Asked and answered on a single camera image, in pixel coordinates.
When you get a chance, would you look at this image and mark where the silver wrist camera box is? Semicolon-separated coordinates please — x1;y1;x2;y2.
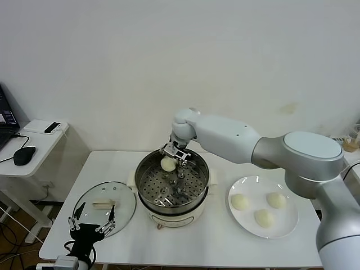
162;142;189;161
36;255;80;270

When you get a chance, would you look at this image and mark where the black computer mouse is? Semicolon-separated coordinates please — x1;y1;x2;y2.
13;146;37;166

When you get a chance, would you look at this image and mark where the round glass pot lid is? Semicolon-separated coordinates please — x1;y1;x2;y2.
72;181;137;240

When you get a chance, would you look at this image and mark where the brown filled glass jar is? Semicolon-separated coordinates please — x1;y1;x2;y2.
343;137;360;152

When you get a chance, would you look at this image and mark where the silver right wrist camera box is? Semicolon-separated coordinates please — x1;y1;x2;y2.
162;142;189;161

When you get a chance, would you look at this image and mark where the open black laptop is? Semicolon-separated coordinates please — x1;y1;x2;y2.
0;83;21;151

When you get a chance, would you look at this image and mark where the small black white device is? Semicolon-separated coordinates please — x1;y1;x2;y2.
44;121;62;134

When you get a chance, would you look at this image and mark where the round white plate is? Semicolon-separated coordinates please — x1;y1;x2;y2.
227;175;299;240

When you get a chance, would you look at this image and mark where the stainless steel steamer basket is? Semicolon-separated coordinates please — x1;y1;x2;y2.
134;146;210;209

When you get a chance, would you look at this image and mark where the white electric cooker pot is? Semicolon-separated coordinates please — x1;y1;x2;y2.
127;168;219;230

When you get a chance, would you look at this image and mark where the white narrow side table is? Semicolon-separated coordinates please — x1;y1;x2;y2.
341;150;360;181

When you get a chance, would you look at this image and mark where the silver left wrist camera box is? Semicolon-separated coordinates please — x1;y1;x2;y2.
36;255;80;270

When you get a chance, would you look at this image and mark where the white rounded laptop desk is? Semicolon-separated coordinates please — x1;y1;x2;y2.
0;119;91;245

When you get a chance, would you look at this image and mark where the black mouse cable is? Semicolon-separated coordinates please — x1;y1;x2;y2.
11;134;31;149

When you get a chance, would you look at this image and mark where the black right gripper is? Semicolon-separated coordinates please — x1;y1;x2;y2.
159;134;196;171

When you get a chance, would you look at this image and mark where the flat white box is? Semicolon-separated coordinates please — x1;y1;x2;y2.
22;119;69;135

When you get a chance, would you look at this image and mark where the white steamed baozi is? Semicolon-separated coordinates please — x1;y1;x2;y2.
160;156;177;172
231;193;250;211
265;192;287;209
254;209;275;228

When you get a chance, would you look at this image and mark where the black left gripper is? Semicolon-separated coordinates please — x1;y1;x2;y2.
68;201;116;258

